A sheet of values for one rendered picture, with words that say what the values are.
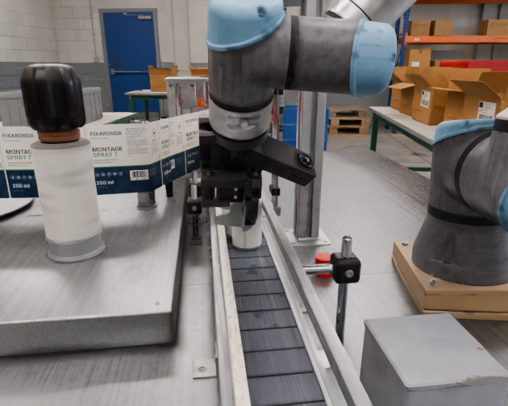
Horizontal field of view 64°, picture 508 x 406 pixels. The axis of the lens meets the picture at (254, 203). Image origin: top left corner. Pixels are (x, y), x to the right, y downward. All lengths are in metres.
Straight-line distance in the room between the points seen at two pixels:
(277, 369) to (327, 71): 0.31
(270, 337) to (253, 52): 0.31
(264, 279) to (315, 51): 0.33
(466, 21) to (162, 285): 8.57
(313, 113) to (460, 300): 0.41
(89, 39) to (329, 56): 8.79
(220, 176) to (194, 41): 8.00
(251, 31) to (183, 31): 8.10
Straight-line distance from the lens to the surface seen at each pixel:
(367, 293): 0.70
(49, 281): 0.67
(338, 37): 0.44
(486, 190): 0.55
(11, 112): 2.83
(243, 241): 0.69
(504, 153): 0.53
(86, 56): 9.20
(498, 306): 0.69
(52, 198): 0.69
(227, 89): 0.45
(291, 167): 0.54
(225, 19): 0.42
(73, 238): 0.70
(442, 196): 0.66
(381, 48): 0.45
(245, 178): 0.53
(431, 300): 0.65
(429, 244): 0.68
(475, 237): 0.66
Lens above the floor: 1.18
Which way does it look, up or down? 19 degrees down
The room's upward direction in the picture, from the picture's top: straight up
